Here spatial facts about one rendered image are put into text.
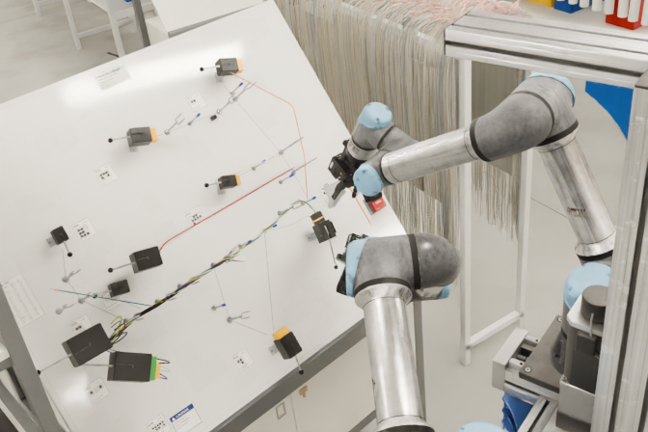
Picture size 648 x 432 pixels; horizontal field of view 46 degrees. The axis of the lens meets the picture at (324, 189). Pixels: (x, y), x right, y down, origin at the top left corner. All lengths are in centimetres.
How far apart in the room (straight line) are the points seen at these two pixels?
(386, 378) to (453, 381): 196
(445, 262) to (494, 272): 238
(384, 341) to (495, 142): 46
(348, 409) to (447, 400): 78
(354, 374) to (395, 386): 113
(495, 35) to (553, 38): 8
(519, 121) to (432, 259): 33
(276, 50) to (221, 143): 38
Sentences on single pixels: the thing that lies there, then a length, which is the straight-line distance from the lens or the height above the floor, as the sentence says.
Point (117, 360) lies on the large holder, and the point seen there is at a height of 120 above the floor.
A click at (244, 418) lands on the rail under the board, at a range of 222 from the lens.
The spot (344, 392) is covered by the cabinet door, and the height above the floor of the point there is 59.
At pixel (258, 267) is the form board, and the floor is 111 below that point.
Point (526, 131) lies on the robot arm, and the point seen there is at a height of 171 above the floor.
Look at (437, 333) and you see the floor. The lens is 361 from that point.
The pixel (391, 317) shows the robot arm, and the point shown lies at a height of 147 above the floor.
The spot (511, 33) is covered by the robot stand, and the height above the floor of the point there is 203.
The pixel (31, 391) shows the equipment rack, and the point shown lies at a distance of 176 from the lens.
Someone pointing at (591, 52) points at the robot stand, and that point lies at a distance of 115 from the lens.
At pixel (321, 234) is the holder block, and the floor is 115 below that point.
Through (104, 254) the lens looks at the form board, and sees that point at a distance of 213.
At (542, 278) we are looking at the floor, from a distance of 393.
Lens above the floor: 248
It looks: 32 degrees down
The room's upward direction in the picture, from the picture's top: 7 degrees counter-clockwise
